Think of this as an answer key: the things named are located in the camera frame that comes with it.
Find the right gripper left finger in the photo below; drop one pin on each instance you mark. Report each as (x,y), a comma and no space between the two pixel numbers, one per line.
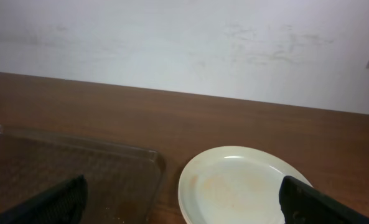
(63,203)

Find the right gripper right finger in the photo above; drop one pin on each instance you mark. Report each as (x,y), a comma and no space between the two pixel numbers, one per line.
(302,204)

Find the pale green plate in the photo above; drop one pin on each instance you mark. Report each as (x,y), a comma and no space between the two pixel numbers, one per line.
(233,184)

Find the large brown serving tray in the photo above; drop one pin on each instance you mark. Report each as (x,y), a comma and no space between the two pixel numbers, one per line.
(123,181)

